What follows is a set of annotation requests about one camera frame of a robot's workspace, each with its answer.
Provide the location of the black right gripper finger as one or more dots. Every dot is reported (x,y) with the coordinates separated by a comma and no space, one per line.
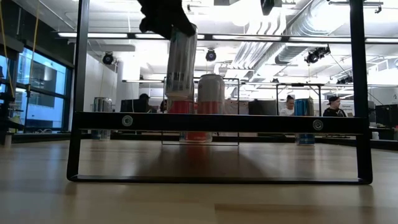
(268,7)

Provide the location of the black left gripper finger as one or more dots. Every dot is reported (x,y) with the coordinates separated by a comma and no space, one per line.
(155,28)
(186,28)

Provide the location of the silver palm print tall can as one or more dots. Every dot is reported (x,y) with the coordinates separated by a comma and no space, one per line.
(182,68)

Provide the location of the white red raspberry lime can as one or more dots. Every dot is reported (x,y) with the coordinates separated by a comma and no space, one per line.
(180,107)
(211,93)

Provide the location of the ceiling linear light strip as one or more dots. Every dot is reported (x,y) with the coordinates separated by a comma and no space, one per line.
(109,35)

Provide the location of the black ceiling spotlight cluster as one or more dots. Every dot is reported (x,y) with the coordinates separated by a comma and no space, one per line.
(317,54)

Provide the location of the black computer monitor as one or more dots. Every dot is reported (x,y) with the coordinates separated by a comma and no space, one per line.
(262,107)
(387,115)
(129,105)

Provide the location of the large glass window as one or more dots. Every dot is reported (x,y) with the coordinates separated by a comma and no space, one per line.
(43,77)

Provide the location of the white printed sign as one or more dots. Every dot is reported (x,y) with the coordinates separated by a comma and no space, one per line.
(347,109)

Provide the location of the white plastic cup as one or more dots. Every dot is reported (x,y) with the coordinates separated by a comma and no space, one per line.
(7,139)
(375,135)

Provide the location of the dark storage rack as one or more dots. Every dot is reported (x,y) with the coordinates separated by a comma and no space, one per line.
(7,123)

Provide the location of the silver ventilation duct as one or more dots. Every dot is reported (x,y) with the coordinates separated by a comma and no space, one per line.
(311,28)

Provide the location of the thin black background frame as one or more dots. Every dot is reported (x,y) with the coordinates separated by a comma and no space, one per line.
(298,84)

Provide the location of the black frame wooden shelf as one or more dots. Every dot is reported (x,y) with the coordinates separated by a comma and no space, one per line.
(217,123)

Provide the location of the black aluminium table frame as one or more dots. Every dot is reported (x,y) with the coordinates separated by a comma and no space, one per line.
(130,136)

